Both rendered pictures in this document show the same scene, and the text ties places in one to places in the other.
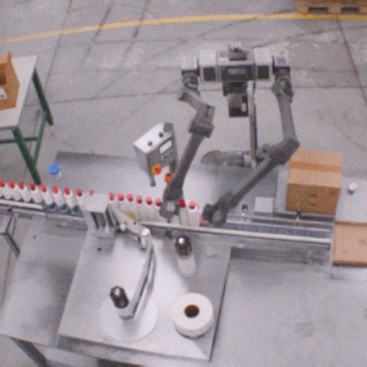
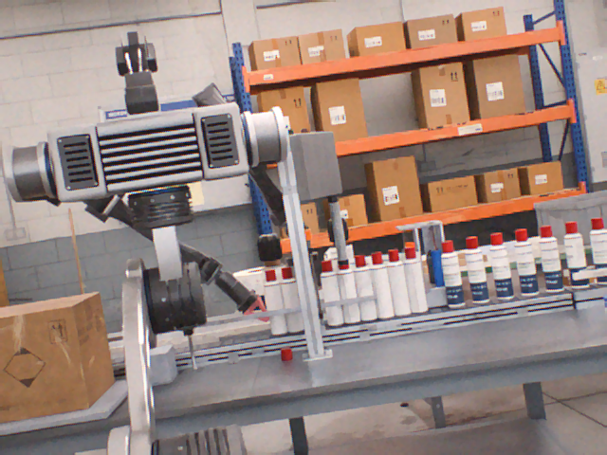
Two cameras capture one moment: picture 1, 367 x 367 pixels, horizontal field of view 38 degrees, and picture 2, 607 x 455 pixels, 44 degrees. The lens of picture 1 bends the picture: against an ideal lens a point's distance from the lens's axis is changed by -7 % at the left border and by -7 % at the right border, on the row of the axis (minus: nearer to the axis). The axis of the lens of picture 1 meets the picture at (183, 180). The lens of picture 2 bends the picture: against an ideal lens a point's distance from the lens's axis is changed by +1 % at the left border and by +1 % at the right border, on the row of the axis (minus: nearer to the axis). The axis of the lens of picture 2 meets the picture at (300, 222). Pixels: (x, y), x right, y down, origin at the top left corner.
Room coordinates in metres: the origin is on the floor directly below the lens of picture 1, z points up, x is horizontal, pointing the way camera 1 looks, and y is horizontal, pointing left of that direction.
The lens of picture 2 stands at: (3.91, -0.52, 1.33)
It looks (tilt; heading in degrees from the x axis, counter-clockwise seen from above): 3 degrees down; 164
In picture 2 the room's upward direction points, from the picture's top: 9 degrees counter-clockwise
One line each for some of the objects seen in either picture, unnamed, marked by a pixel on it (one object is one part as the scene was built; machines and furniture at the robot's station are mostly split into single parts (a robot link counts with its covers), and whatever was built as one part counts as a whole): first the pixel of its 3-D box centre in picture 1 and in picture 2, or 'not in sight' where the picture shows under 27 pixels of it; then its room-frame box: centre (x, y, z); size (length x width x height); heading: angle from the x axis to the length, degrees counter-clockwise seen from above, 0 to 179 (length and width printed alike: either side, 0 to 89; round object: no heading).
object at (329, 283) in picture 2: (160, 211); (331, 292); (1.74, 0.14, 0.98); 0.05 x 0.05 x 0.20
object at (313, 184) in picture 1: (313, 182); (40, 355); (1.77, -0.71, 0.99); 0.30 x 0.24 x 0.27; 72
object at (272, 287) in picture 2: (193, 214); (275, 301); (1.69, -0.03, 0.98); 0.05 x 0.05 x 0.20
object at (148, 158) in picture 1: (155, 150); (308, 166); (1.82, 0.11, 1.38); 0.17 x 0.10 x 0.19; 127
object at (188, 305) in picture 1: (192, 316); (260, 288); (1.10, 0.05, 0.95); 0.20 x 0.20 x 0.14
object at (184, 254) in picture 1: (184, 255); (274, 276); (1.42, 0.05, 1.03); 0.09 x 0.09 x 0.30
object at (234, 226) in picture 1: (183, 226); (301, 336); (1.71, 0.03, 0.86); 1.65 x 0.08 x 0.04; 72
